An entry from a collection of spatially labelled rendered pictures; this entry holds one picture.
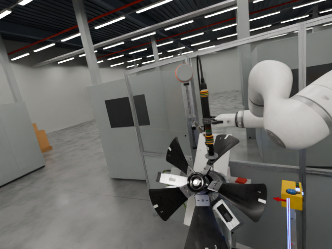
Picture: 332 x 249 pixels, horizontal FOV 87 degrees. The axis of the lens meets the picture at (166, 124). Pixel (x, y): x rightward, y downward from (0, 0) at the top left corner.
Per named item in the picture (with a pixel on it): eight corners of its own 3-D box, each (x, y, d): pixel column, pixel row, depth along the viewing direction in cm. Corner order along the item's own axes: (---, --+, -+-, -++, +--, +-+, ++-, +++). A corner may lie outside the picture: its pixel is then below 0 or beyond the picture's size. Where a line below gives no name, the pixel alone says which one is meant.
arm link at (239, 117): (243, 130, 81) (236, 130, 82) (247, 125, 88) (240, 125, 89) (242, 112, 79) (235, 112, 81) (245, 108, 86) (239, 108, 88)
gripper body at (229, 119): (238, 129, 81) (214, 129, 88) (242, 124, 89) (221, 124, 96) (236, 113, 80) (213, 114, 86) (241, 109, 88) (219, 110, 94)
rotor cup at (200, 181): (191, 194, 114) (182, 191, 104) (195, 172, 119) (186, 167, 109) (213, 200, 105) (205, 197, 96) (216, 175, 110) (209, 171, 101)
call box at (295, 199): (282, 193, 118) (281, 179, 116) (301, 196, 112) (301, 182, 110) (281, 208, 106) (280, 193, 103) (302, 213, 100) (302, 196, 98)
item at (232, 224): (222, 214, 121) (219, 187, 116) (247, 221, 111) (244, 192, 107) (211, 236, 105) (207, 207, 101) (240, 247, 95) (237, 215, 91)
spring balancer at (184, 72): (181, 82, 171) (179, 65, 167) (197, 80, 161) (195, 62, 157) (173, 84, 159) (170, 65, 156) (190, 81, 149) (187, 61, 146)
